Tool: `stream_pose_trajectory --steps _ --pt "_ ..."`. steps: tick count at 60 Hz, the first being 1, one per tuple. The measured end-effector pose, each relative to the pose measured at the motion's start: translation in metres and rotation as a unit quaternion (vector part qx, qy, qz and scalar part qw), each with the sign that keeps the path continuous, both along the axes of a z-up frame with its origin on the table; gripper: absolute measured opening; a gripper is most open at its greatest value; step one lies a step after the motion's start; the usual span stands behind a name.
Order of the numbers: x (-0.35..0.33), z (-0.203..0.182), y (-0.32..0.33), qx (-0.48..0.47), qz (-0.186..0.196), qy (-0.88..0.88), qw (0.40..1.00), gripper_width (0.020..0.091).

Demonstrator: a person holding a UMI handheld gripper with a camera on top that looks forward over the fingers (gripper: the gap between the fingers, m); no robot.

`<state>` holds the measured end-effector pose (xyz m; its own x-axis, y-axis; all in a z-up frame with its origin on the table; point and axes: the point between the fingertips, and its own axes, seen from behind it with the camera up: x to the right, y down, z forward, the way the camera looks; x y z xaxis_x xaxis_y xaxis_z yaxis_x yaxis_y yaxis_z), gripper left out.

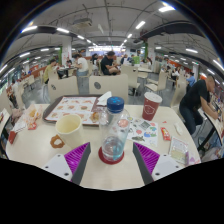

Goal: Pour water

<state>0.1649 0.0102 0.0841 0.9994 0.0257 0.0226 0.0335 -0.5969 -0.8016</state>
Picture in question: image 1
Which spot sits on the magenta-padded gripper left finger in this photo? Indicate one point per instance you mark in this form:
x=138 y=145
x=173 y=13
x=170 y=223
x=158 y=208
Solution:
x=56 y=165

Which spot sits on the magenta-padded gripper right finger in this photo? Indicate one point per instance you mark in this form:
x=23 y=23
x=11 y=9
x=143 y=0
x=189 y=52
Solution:
x=165 y=165

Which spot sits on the clear blue-capped water bottle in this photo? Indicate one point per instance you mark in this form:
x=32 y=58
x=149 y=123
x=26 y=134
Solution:
x=114 y=130

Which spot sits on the clear plastic packet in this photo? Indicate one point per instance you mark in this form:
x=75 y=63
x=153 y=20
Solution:
x=179 y=151

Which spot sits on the red sauce packet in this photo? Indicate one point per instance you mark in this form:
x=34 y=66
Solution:
x=32 y=126
x=165 y=133

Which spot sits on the small white packet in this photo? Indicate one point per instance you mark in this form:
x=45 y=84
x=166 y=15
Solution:
x=178 y=129

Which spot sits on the white sheet with colourful stickers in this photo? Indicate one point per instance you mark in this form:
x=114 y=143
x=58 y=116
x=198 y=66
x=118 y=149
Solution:
x=145 y=131

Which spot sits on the flat round red coaster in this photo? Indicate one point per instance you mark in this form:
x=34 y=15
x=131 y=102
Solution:
x=103 y=160

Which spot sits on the white paper card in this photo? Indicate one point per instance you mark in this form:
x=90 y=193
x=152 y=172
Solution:
x=20 y=126

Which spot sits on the crumpled clear snack bag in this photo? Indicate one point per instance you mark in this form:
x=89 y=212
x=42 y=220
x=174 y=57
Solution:
x=33 y=113

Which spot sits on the dark brown food tray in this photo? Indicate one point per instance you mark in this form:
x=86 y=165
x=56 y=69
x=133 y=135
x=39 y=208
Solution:
x=71 y=108

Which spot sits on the red paper cup with lid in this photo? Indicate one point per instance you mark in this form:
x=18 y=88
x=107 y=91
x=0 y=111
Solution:
x=151 y=108

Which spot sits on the pale pink bag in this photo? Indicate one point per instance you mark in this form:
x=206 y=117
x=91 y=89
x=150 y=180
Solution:
x=17 y=115

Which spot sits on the beige dining table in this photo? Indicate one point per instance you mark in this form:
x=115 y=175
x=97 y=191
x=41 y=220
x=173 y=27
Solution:
x=3 y=121
x=215 y=125

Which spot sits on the person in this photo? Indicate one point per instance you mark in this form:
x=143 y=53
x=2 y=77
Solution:
x=15 y=90
x=136 y=60
x=82 y=65
x=48 y=71
x=196 y=96
x=107 y=65

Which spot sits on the white paper napkin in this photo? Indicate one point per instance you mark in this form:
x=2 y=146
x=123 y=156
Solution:
x=104 y=99

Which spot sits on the group of beige chairs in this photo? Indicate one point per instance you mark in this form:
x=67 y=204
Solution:
x=131 y=73

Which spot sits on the ceiling air conditioner unit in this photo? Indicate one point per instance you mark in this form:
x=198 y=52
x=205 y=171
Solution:
x=82 y=22

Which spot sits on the group of ceiling lights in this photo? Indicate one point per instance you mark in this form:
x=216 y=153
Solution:
x=166 y=9

